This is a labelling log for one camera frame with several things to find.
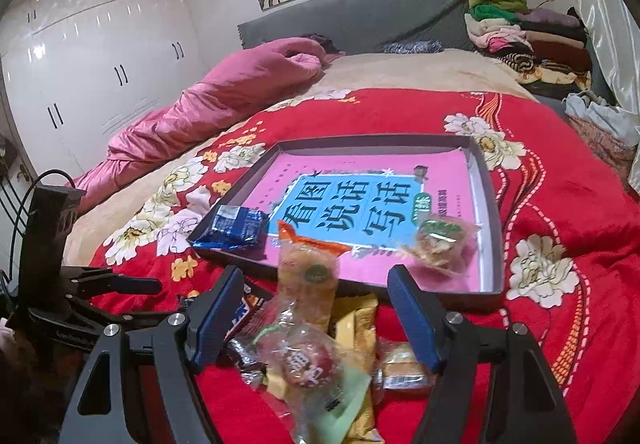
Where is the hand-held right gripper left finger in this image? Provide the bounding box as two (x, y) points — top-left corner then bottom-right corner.
(57, 265), (246, 444)

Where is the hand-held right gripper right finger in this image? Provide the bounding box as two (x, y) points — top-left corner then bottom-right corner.
(387, 265), (576, 444)

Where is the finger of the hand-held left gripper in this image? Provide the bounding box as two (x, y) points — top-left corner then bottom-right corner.
(62, 266), (163, 299)
(30, 298), (173, 357)

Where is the black snack bar packet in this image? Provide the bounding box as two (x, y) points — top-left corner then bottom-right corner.
(222, 280), (275, 372)

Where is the clear cake packet orange end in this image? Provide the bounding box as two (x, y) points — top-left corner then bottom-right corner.
(272, 219), (351, 330)

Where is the clear packet with red ball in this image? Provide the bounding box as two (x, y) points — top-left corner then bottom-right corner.
(250, 306), (351, 405)

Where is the shallow grey box tray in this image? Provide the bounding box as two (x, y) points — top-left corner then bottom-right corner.
(189, 136), (505, 310)

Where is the small clear cake packet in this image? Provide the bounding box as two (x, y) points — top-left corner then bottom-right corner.
(372, 339), (436, 395)

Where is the golden yellow snack packet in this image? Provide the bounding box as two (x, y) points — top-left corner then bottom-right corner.
(330, 295), (381, 444)

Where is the clear pastry packet green label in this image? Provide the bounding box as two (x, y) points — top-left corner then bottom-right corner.
(400, 214), (481, 277)

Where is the blue snack packet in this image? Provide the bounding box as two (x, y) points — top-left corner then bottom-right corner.
(192, 205), (268, 252)

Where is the light green snack packet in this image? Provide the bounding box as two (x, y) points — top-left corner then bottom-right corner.
(315, 369), (375, 444)

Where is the pink book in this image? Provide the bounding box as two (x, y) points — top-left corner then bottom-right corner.
(240, 151), (493, 292)

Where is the red floral blanket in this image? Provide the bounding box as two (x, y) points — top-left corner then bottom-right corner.
(100, 86), (640, 444)

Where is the white wardrobe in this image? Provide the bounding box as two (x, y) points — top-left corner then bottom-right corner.
(0, 0), (201, 190)

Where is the pink quilt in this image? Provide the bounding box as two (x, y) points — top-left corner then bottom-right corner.
(65, 36), (325, 215)

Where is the pink floral bag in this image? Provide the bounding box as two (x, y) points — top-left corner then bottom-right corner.
(565, 116), (640, 190)

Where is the beige bed sheet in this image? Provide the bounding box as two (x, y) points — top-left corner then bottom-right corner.
(62, 46), (538, 265)

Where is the grey patterned pillow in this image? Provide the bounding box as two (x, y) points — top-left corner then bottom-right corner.
(382, 39), (446, 55)

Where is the light blue cloth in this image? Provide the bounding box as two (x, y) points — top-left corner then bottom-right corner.
(562, 89), (640, 147)

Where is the dark cloth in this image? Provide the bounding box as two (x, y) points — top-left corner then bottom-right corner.
(310, 35), (347, 70)

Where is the stack of folded clothes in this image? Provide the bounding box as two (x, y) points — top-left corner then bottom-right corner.
(464, 0), (593, 85)

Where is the grey headboard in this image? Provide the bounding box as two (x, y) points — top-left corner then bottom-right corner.
(237, 0), (473, 56)

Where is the white satin curtain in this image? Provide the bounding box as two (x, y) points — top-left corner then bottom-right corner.
(560, 0), (640, 120)

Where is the black cable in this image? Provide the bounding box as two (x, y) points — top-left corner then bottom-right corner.
(7, 168), (76, 285)

